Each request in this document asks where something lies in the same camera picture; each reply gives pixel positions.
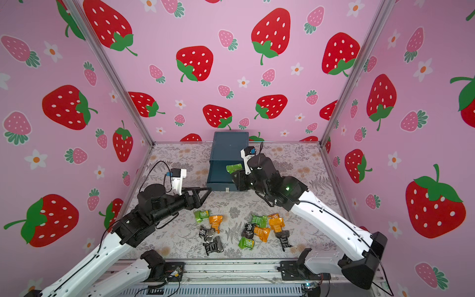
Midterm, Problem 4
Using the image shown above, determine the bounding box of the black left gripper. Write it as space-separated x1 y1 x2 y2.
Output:
150 185 210 227

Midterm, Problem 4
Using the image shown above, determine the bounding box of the green cookie packet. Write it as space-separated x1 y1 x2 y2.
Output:
194 210 210 223
251 215 268 228
226 163 243 174
238 236 255 250

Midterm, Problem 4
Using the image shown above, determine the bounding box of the teal drawer cabinet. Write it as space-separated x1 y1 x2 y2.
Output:
207 131 249 192

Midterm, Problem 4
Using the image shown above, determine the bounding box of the green cookie packet bottom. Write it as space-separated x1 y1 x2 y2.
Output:
238 236 255 250

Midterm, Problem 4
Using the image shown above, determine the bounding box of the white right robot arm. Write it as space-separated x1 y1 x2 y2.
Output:
231 147 388 290

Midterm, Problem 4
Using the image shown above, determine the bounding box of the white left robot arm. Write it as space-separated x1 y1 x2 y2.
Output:
27 184 212 297

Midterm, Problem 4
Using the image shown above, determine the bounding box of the orange cookie packet left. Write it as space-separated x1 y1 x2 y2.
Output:
209 215 223 234

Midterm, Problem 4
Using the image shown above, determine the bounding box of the orange cookie packet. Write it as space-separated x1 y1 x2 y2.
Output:
209 215 223 234
268 214 285 233
254 226 271 243

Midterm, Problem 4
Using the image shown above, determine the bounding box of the orange cookie packet right top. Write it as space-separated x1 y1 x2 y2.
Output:
268 214 285 233

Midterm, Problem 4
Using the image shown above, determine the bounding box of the black cookie packet left upper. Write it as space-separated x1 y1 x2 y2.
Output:
199 226 216 243

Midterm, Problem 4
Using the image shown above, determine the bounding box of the black cookie packet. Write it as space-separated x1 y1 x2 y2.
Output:
203 236 224 256
199 226 216 243
275 230 293 252
241 223 255 240

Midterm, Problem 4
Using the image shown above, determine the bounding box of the black cookie packet right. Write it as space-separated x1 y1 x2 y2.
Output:
275 230 293 252

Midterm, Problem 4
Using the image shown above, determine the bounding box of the orange cookie packet centre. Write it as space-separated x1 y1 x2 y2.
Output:
254 226 271 243

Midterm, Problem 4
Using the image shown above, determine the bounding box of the black cookie packet centre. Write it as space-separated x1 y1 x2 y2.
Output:
241 223 255 240

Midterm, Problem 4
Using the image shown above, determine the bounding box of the black cookie packet left lower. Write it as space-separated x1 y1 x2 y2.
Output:
203 236 224 256

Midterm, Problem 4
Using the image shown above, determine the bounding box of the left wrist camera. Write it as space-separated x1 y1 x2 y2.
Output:
170 168 188 195

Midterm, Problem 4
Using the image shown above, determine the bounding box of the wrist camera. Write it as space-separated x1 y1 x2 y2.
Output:
170 168 188 195
241 146 257 174

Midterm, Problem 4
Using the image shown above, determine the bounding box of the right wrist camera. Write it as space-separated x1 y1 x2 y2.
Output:
241 146 257 174

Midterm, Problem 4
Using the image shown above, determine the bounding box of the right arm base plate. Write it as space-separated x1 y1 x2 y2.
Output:
277 261 332 282

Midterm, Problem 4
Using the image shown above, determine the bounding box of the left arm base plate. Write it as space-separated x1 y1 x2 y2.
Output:
147 262 185 282

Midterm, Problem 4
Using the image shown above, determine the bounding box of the aluminium front rail frame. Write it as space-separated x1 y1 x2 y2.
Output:
94 259 381 297

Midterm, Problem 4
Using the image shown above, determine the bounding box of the aluminium corner post right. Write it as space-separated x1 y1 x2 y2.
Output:
320 0 395 149

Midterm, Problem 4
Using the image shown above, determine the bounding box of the aluminium corner post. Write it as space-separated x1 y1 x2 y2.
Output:
320 0 395 149
65 0 155 147

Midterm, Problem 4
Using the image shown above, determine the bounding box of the aluminium corner post left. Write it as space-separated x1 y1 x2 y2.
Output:
65 0 155 147

